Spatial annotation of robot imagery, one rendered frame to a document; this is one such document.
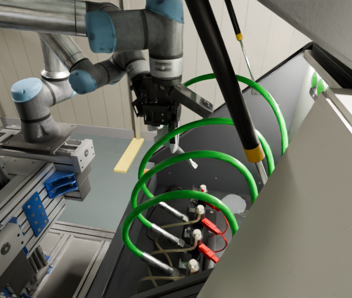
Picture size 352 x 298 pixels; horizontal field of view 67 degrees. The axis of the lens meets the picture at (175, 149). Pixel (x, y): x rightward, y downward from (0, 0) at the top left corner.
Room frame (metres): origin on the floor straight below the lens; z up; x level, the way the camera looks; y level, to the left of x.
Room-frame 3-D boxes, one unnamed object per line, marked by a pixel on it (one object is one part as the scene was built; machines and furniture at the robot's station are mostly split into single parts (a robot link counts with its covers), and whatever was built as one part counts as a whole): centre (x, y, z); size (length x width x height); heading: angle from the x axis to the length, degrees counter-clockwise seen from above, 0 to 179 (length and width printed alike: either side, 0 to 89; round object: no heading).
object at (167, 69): (0.59, 0.02, 1.45); 0.08 x 0.08 x 0.05
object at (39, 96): (1.00, 0.58, 1.20); 0.13 x 0.12 x 0.14; 151
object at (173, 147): (0.58, 0.03, 1.26); 0.06 x 0.03 x 0.09; 80
